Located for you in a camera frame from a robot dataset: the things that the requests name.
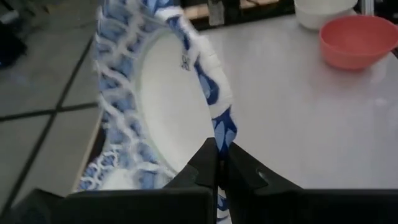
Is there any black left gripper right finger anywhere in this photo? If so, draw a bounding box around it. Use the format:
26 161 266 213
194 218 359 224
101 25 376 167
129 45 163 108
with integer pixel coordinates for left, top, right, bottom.
225 142 398 224

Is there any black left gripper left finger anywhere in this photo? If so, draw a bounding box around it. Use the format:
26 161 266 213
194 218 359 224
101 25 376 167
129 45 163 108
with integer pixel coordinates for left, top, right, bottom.
0 138 220 224

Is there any blue patterned paper bowl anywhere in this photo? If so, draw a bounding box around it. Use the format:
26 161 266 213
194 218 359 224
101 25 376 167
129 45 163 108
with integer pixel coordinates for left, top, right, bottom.
93 0 239 223
76 146 165 191

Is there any red plastic bowl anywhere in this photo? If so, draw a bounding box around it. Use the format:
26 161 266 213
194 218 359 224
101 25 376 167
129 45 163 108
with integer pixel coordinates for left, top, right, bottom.
319 14 398 70

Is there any white plastic bowl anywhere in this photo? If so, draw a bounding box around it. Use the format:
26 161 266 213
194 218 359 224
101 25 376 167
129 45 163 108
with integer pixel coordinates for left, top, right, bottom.
294 0 359 31

